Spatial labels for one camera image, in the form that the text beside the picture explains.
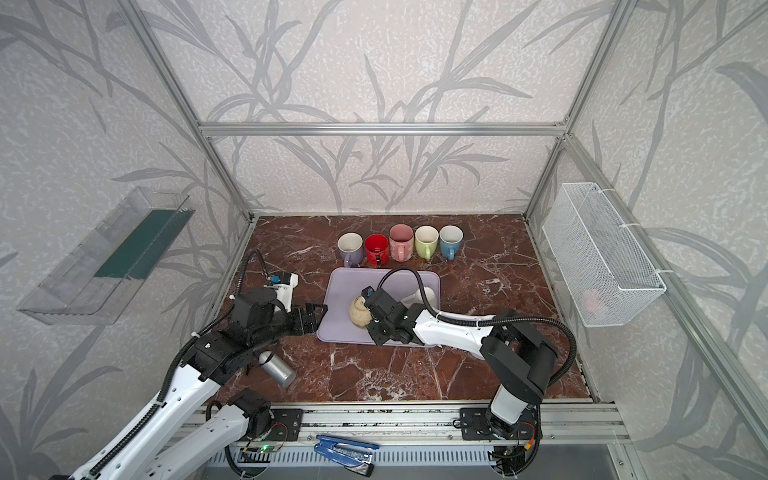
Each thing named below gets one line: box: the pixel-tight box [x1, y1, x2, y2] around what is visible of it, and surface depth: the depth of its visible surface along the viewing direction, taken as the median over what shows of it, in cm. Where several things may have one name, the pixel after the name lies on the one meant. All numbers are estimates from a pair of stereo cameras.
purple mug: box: [337, 232, 363, 268], surface depth 104 cm
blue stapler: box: [314, 435, 380, 477], surface depth 69 cm
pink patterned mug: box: [389, 223, 414, 262], surface depth 103 cm
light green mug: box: [415, 225, 439, 260], surface depth 104 cm
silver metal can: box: [259, 351, 297, 388], surface depth 81 cm
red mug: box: [365, 233, 389, 268], surface depth 104 cm
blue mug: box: [439, 224, 464, 261], surface depth 104 cm
